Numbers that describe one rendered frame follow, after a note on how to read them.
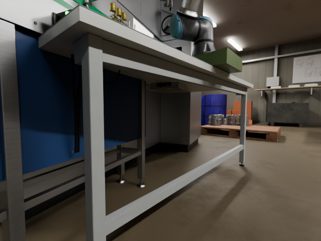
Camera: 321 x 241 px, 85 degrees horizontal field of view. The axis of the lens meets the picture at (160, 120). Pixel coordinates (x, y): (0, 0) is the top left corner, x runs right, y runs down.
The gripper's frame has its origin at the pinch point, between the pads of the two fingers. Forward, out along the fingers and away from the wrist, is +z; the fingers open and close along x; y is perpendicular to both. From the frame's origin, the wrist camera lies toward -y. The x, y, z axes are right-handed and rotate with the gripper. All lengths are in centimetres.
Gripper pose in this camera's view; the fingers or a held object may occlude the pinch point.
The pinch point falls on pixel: (169, 6)
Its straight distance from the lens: 133.9
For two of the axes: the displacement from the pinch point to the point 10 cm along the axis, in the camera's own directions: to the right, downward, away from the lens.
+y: -9.2, -0.3, 4.0
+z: 0.0, 10.0, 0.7
